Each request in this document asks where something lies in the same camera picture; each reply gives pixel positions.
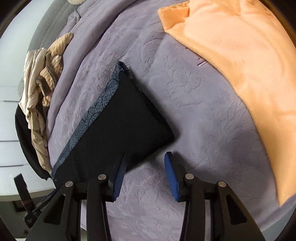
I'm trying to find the black pants with patterned waistband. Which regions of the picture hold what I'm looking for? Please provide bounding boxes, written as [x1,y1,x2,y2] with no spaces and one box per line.
[52,62,175,188]

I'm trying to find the white drawer cabinet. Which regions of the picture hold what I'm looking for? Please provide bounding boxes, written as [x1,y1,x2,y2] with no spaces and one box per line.
[0,22,56,202]

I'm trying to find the lavender embossed blanket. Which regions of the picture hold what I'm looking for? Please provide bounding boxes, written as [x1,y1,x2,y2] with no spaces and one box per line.
[47,1,295,230]

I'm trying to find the black garment at edge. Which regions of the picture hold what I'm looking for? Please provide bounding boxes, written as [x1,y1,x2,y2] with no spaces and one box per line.
[15,104,50,180]

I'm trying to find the beige puffer jacket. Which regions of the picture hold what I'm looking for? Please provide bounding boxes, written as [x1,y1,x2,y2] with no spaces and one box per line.
[18,48,52,173]

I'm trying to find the striped cream knit garment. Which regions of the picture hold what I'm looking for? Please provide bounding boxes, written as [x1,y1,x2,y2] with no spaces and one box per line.
[37,33,74,107]

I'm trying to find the orange fleece cloth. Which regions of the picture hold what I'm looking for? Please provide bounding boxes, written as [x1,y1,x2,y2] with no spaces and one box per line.
[158,1,295,205]

